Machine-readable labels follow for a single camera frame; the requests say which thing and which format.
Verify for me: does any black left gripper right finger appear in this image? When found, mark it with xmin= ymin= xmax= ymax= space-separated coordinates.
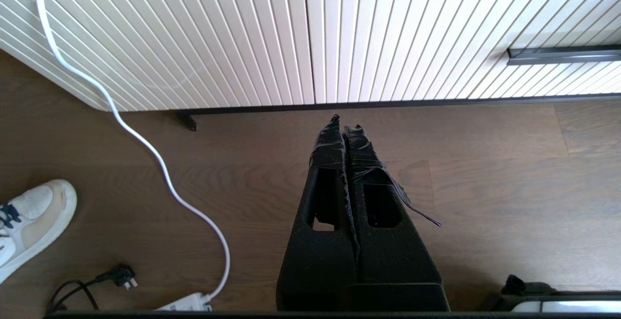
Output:
xmin=343 ymin=124 xmax=444 ymax=285

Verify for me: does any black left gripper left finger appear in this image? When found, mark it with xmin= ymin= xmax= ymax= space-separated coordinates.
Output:
xmin=276 ymin=114 xmax=360 ymax=311

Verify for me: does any black long rail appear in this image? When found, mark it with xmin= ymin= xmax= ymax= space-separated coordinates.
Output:
xmin=507 ymin=46 xmax=621 ymax=66

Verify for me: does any cream fluted drawer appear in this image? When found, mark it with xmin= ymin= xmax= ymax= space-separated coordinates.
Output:
xmin=487 ymin=0 xmax=621 ymax=99

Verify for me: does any white power strip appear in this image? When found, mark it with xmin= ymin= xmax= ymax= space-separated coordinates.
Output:
xmin=155 ymin=292 xmax=214 ymax=312

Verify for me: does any cream fluted cabinet front panel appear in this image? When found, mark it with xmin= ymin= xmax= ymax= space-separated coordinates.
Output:
xmin=305 ymin=0 xmax=549 ymax=104
xmin=0 ymin=0 xmax=316 ymax=112

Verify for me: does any white sneaker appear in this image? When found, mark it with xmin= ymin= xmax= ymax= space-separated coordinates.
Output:
xmin=0 ymin=179 xmax=77 ymax=285

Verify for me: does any thick white power cable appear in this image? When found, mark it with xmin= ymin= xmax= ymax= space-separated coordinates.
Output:
xmin=36 ymin=0 xmax=231 ymax=305

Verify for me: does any black plug with cable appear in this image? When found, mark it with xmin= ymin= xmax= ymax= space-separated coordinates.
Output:
xmin=46 ymin=264 xmax=139 ymax=315

